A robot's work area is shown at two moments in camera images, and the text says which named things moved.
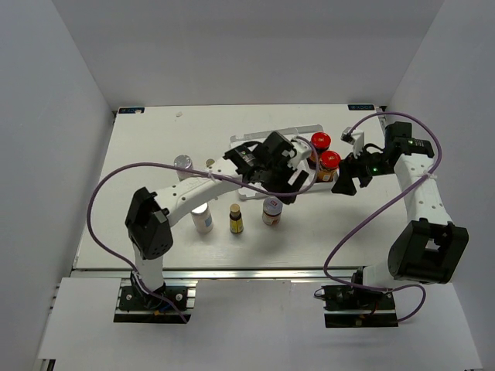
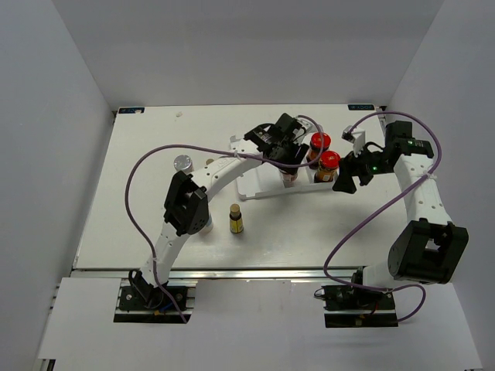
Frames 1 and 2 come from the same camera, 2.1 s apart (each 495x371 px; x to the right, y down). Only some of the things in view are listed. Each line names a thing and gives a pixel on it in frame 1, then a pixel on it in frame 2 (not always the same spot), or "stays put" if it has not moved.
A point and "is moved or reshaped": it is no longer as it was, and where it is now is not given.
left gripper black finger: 281,185 → 292,154
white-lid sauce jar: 272,207 is moved or reshaped
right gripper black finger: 344,183 stays put
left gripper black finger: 300,181 → 301,154
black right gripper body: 373,165 stays put
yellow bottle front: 235,217 stays put
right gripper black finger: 365,181 stays put
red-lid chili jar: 329,162 stays put
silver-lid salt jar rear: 182,161 stays put
